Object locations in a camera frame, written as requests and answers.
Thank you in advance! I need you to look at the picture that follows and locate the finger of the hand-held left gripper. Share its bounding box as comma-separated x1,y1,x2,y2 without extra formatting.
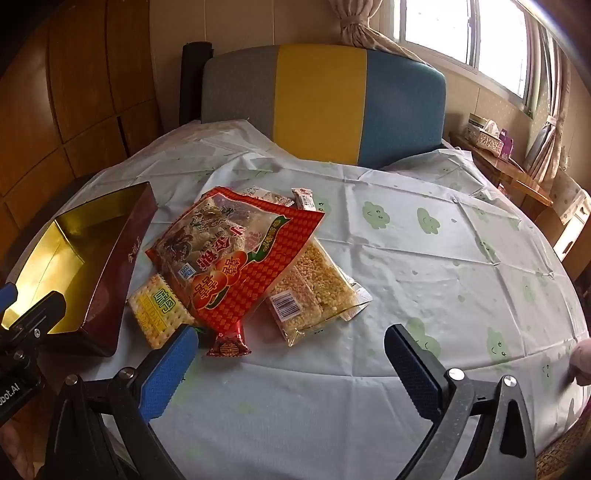
0,284,19,324
0,291,68,347

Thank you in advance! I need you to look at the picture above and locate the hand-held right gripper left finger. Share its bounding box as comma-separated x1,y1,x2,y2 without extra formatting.
44,324,200,480

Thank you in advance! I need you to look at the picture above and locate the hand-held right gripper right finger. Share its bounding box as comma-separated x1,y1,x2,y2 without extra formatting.
384,324,539,480

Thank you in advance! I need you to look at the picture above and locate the yellow cracker packet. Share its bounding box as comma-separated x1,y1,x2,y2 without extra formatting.
127,273,195,349

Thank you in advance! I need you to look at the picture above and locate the red candy with gold emblem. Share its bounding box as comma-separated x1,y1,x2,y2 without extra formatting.
205,320,252,358

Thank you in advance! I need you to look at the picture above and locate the red box with gold inside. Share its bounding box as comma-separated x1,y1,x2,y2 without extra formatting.
0,181,158,357

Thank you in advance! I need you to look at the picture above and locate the clear puffed rice packet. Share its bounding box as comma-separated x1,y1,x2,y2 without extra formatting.
265,237,372,347

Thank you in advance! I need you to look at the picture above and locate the large red checkered snack bag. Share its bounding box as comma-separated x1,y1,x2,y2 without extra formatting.
145,187,326,334

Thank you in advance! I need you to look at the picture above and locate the beige white snack packet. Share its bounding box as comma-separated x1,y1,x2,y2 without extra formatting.
240,186,296,207

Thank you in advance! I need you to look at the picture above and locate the white red snack packet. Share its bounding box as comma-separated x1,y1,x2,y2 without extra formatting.
291,188,321,212

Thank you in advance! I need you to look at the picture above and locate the white tablecloth with green clouds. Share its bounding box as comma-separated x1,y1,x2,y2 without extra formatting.
7,119,591,480

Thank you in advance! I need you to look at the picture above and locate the pale pink rounded object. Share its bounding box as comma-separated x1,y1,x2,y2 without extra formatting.
568,339,591,386

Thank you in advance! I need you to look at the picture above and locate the woven brown mat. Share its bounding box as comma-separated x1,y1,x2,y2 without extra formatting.
536,429,587,480

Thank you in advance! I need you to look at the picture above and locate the wooden side table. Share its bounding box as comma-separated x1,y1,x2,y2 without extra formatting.
450,131,555,208

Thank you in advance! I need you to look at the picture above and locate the white side cabinet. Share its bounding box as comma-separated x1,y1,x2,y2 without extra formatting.
549,171,591,278

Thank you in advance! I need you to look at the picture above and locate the wooden wardrobe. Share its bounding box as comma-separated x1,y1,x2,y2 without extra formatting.
0,0,162,259

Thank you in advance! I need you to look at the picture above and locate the purple box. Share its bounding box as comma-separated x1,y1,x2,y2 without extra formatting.
499,129,518,160

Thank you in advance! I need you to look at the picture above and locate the woven tissue box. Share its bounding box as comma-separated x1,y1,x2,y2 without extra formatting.
466,113,504,151

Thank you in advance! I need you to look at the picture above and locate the beige curtain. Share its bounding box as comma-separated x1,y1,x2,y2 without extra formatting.
335,0,432,63
526,23,575,185

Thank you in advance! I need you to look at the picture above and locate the grey yellow blue chair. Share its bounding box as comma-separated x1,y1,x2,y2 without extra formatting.
201,44,448,169

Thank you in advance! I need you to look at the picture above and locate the window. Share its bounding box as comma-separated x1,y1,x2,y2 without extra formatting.
392,0,555,109

